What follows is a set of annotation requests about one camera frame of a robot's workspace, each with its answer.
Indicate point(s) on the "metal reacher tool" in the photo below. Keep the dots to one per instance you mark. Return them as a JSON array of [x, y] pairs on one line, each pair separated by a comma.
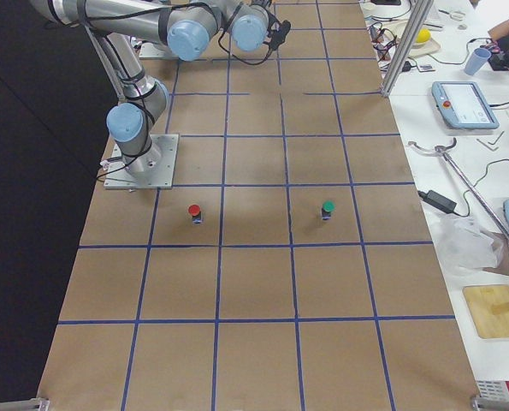
[[444, 152]]

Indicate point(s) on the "red push button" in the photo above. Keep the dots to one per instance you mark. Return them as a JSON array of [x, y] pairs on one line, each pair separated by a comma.
[[195, 212]]

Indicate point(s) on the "teach pendant near post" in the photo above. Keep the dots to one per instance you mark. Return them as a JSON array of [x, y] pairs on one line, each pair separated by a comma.
[[462, 105]]

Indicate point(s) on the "clear plastic bag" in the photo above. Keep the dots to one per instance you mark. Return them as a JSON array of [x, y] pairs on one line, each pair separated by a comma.
[[462, 244]]

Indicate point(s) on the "black power adapter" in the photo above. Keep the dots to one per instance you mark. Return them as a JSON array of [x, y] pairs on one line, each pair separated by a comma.
[[439, 202]]

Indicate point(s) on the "green push button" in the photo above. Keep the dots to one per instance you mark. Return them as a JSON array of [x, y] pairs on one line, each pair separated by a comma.
[[327, 210]]

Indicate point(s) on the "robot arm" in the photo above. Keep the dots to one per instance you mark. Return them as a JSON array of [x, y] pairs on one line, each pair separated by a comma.
[[228, 25], [110, 25]]

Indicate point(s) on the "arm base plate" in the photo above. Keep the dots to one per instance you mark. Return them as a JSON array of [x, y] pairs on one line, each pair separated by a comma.
[[153, 170], [151, 51]]

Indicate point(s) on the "blue plastic cup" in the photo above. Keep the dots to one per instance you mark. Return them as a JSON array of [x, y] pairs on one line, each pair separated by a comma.
[[476, 60]]

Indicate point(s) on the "yellow lemon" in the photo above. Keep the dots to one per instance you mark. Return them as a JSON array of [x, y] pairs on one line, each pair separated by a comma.
[[423, 37]]

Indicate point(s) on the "beige tray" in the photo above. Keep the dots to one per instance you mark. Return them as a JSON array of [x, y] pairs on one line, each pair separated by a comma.
[[396, 29]]

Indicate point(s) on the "aluminium frame post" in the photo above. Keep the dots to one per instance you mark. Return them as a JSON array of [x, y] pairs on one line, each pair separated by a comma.
[[419, 13]]

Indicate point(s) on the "wooden cutting board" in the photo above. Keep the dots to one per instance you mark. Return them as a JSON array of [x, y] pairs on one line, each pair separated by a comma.
[[489, 309]]

